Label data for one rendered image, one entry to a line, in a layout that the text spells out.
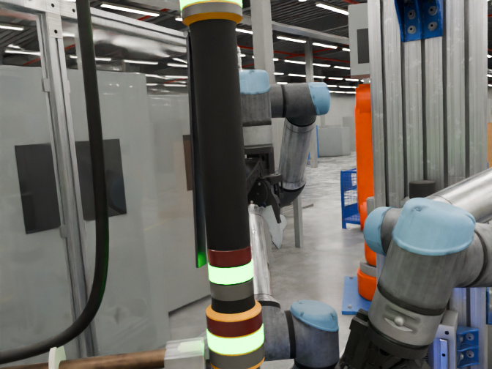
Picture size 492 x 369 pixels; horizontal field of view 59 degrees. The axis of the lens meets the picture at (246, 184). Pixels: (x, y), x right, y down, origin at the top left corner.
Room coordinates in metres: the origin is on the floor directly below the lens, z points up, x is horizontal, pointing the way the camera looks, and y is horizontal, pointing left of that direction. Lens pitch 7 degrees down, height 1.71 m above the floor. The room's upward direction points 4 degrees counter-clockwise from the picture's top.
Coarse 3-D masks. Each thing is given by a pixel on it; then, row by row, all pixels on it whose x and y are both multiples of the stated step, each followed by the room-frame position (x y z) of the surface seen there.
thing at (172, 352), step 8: (168, 344) 0.33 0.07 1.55; (176, 344) 0.33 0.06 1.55; (168, 352) 0.31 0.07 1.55; (176, 352) 0.31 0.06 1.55; (184, 352) 0.31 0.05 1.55; (192, 352) 0.31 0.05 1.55; (200, 352) 0.31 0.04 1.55; (168, 360) 0.30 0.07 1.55; (176, 360) 0.30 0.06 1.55; (184, 360) 0.30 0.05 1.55; (192, 360) 0.31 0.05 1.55; (200, 360) 0.31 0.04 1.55; (208, 360) 0.34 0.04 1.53; (168, 368) 0.30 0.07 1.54; (176, 368) 0.30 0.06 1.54; (184, 368) 0.30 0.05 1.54; (192, 368) 0.31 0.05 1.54; (200, 368) 0.31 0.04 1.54; (208, 368) 0.33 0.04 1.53
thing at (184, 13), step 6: (192, 6) 0.31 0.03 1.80; (198, 6) 0.30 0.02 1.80; (204, 6) 0.30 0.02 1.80; (210, 6) 0.30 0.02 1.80; (216, 6) 0.30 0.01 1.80; (222, 6) 0.30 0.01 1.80; (228, 6) 0.31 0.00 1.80; (234, 6) 0.31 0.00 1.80; (186, 12) 0.31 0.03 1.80; (192, 12) 0.31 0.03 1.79; (198, 12) 0.30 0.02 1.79; (204, 12) 0.30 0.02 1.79; (234, 12) 0.31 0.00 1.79; (240, 12) 0.32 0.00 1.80
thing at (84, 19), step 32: (96, 96) 0.31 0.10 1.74; (96, 128) 0.31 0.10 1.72; (96, 160) 0.31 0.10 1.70; (96, 192) 0.31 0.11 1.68; (96, 224) 0.31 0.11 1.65; (96, 256) 0.31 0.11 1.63; (96, 288) 0.31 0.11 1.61; (0, 352) 0.31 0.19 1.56; (32, 352) 0.30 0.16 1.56; (64, 352) 0.32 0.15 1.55
